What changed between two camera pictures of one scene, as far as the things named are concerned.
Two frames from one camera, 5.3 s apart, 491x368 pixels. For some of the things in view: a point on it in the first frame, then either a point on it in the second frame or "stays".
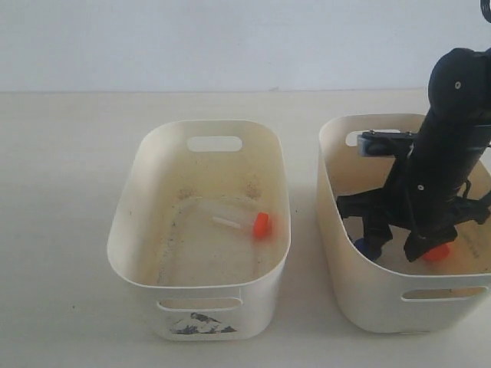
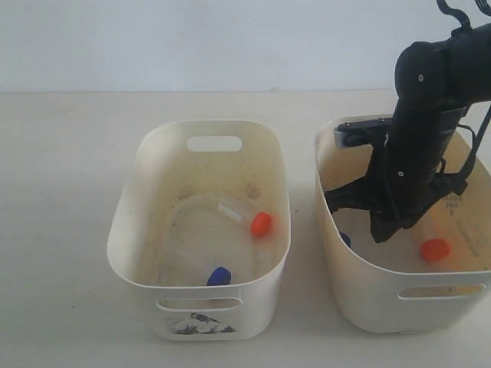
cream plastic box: x=390 y=294 stays
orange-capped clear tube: x=437 y=253 stays
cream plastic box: x=201 y=214 stays
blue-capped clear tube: x=360 y=245 to x=220 y=276
